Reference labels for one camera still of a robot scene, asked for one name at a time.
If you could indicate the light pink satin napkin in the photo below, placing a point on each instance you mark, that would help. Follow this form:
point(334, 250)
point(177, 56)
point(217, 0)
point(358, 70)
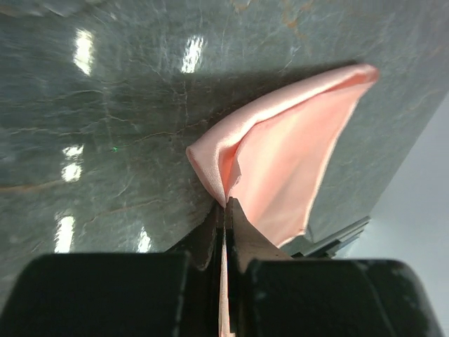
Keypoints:
point(272, 155)

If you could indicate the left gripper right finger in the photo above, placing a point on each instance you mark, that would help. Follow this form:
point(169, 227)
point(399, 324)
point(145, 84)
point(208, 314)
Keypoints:
point(244, 242)

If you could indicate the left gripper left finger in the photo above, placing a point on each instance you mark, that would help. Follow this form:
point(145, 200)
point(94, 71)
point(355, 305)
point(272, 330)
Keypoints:
point(200, 242)

